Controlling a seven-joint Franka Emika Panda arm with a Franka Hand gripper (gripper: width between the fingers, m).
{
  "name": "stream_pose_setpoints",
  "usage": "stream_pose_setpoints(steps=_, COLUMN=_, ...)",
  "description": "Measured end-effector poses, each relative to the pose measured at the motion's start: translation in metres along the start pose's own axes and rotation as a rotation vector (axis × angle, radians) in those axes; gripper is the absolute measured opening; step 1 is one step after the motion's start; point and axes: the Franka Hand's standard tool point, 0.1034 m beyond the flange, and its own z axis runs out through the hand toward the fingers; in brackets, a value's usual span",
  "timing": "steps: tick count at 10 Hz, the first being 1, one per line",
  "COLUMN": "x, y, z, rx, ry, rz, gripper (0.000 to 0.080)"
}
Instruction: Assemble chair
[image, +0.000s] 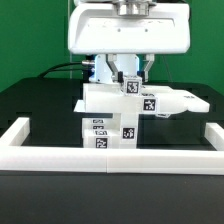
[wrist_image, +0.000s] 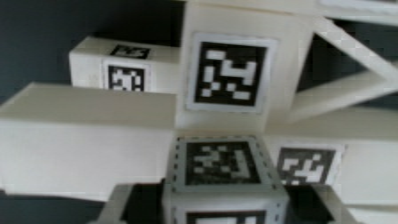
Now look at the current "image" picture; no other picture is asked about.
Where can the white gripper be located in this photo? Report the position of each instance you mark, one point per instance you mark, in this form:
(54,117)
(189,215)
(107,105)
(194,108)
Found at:
(97,28)

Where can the white marker cube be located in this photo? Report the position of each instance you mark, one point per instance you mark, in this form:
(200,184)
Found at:
(132,85)
(165,116)

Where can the white chair back part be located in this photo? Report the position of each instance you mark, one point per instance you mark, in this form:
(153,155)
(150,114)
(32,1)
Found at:
(154,100)

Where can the white chair seat part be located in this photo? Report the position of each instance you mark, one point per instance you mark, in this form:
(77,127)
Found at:
(127,125)

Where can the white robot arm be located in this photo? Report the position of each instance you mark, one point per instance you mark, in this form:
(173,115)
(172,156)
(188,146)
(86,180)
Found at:
(127,63)

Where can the white marker base plate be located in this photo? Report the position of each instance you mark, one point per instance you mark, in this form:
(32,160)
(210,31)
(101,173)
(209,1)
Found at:
(80,106)

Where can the white U-shaped boundary frame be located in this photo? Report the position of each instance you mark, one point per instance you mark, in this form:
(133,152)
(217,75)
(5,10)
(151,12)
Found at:
(15,156)

